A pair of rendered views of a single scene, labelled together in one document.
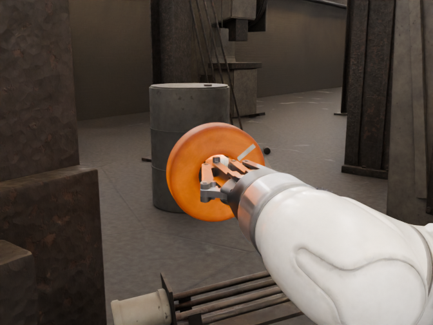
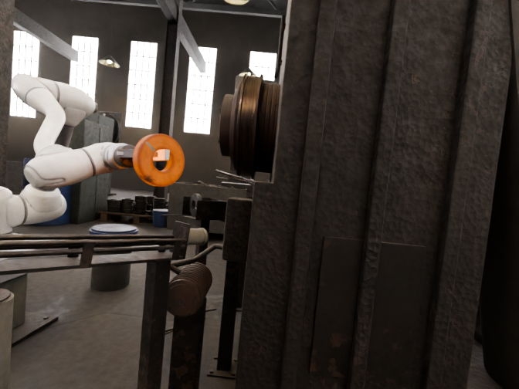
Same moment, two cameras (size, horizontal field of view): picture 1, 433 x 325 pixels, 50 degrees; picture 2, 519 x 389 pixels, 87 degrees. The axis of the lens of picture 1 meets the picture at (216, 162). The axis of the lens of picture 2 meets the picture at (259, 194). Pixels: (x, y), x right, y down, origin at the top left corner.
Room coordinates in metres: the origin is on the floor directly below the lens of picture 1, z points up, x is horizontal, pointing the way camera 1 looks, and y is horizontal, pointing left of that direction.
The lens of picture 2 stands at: (1.54, -0.24, 0.87)
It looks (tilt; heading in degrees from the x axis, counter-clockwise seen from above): 3 degrees down; 144
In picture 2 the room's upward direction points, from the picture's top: 6 degrees clockwise
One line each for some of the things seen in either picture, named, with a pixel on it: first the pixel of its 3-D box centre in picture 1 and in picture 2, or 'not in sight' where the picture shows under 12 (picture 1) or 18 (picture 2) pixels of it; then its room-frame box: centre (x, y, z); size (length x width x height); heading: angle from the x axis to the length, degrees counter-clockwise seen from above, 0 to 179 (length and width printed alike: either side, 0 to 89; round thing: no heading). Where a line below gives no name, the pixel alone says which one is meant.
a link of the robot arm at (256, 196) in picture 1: (281, 216); (120, 156); (0.48, -0.07, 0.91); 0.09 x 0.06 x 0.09; 108
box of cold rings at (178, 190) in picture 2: not in sight; (210, 208); (-2.15, 1.59, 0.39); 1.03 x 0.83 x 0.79; 57
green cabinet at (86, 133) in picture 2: not in sight; (83, 171); (-3.51, 0.05, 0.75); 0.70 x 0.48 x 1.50; 143
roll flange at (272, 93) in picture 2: not in sight; (267, 130); (0.50, 0.53, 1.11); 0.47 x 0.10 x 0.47; 143
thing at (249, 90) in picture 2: not in sight; (249, 127); (0.45, 0.47, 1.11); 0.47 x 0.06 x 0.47; 143
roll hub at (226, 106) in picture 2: not in sight; (228, 126); (0.39, 0.39, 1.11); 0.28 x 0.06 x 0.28; 143
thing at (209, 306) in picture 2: not in sight; (200, 252); (-0.14, 0.55, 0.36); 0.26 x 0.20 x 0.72; 178
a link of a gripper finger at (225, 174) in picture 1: (227, 180); not in sight; (0.61, -0.02, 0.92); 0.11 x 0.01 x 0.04; 20
